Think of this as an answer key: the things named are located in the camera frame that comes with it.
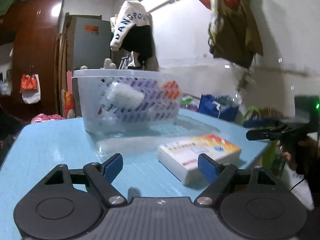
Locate white orange medicine box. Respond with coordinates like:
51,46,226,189
157,133,242,187

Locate purple tissue pack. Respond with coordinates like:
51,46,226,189
97,77,181,124

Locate plush doll striped clothes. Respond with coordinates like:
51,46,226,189
80,58,118,70

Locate clear plastic pack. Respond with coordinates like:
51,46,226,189
96,136,165,155

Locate person right hand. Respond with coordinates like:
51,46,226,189
277,137,315,174

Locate blue shopping bag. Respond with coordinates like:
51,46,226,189
198,94,240,122

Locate purple plastic bag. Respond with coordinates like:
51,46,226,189
180,95,200,112

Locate white plastic basket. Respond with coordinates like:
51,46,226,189
73,69,184,134

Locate red poster bag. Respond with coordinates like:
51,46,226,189
62,89,75,119

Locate pink floral bedding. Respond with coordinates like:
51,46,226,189
30,113,64,124

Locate brown hanging bag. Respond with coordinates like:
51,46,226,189
208,0,264,69

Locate orange white hanging bag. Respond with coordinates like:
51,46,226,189
20,74,41,105

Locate grey metal door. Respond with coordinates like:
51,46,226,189
72,17,112,70

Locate black hanging garment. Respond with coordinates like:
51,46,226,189
120,25,154,66

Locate white hoodie blue letters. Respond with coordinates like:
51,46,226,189
110,1,151,51

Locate red brown wooden wardrobe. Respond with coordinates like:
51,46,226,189
1,0,63,120

